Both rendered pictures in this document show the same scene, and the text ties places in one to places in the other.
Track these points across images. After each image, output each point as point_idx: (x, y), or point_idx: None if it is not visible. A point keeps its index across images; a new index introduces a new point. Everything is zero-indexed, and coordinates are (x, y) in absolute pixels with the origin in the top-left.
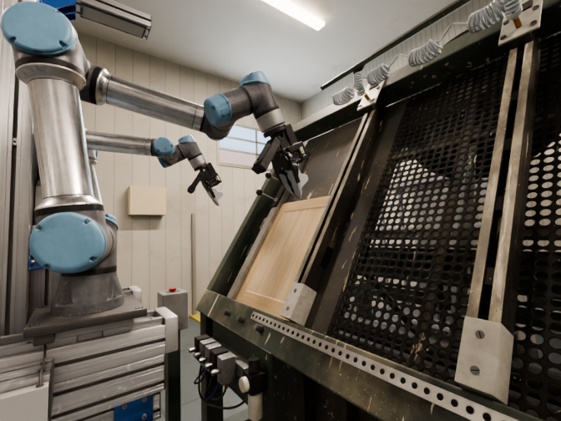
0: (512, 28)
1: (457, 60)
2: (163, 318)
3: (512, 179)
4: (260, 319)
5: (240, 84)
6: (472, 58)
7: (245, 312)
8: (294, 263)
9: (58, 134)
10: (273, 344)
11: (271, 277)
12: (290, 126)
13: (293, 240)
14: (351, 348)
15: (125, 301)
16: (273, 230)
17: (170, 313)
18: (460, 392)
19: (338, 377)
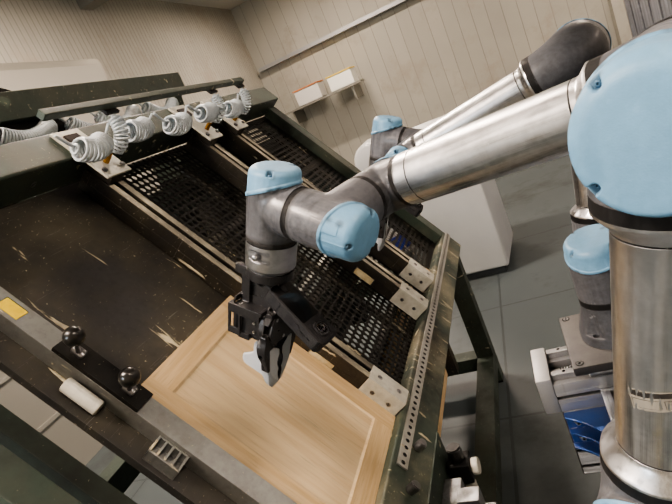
0: (202, 128)
1: (159, 140)
2: (545, 353)
3: None
4: (407, 445)
5: (400, 123)
6: (165, 141)
7: (398, 488)
8: (318, 395)
9: None
10: (428, 428)
11: (330, 443)
12: None
13: (271, 387)
14: (418, 350)
15: (579, 338)
16: (216, 429)
17: (535, 357)
18: (426, 313)
19: (436, 366)
